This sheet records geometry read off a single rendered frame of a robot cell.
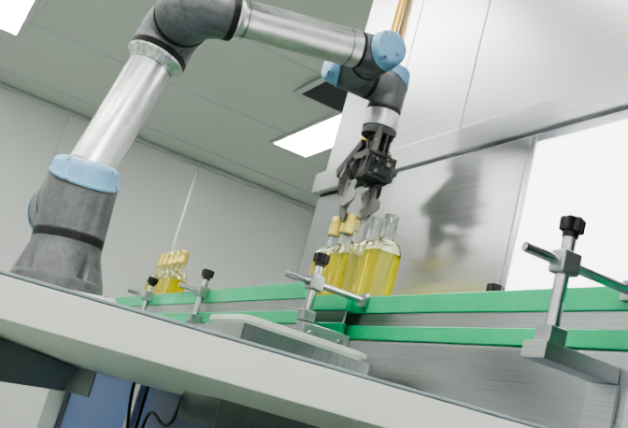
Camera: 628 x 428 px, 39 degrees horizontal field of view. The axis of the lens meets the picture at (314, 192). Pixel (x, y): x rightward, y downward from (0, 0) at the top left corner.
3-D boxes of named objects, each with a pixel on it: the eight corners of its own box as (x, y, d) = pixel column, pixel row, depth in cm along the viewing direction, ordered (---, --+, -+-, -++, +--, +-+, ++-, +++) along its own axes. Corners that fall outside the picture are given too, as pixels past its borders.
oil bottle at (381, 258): (378, 351, 166) (406, 242, 171) (353, 343, 164) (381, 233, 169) (364, 350, 171) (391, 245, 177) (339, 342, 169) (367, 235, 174)
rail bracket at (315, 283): (360, 339, 160) (377, 272, 163) (278, 310, 153) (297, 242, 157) (351, 338, 162) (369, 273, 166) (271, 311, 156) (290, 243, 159)
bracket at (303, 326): (341, 375, 157) (351, 335, 159) (294, 360, 153) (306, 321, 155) (332, 374, 160) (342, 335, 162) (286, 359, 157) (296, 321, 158)
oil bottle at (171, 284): (169, 338, 281) (195, 253, 289) (152, 333, 279) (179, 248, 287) (164, 337, 286) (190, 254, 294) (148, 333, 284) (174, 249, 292)
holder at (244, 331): (387, 422, 139) (399, 373, 141) (228, 375, 129) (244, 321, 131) (335, 412, 154) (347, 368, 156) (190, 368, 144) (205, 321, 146)
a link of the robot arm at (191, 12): (176, -44, 160) (411, 23, 179) (159, -21, 169) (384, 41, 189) (168, 16, 157) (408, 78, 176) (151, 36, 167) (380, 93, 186)
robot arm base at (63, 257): (-1, 277, 137) (17, 215, 140) (12, 290, 151) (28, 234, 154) (97, 297, 139) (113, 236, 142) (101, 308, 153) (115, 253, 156)
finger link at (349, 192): (341, 212, 183) (358, 174, 186) (328, 216, 188) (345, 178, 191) (353, 220, 184) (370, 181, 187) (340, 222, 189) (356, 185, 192)
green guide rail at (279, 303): (307, 324, 160) (320, 282, 163) (303, 323, 160) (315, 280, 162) (91, 321, 316) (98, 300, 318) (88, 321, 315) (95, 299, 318)
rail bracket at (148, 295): (145, 324, 250) (160, 278, 253) (121, 317, 247) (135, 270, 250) (141, 324, 253) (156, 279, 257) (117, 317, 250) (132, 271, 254)
